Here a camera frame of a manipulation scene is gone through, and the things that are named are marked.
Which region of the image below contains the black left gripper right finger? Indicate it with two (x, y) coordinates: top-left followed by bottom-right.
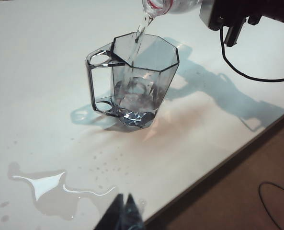
(123, 193), (145, 230)

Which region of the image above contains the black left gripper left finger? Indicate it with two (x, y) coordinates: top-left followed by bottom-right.
(93, 193), (125, 230)

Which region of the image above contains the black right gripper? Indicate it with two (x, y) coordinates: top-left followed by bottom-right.
(248, 0), (284, 31)

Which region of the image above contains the Nongfu Spring water bottle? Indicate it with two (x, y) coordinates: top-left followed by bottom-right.
(141, 0), (203, 19)

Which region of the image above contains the spilled water puddle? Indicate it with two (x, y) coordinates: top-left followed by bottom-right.
(7, 161), (117, 220)

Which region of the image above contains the transparent grey faceted plastic mug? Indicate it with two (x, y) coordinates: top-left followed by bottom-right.
(85, 33), (180, 130)

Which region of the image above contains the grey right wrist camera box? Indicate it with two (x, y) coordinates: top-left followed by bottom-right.
(199, 0), (249, 47)

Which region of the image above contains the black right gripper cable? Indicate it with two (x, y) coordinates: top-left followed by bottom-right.
(219, 25), (284, 81)

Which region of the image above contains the thin black floor cable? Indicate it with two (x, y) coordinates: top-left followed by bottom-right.
(258, 182), (284, 230)

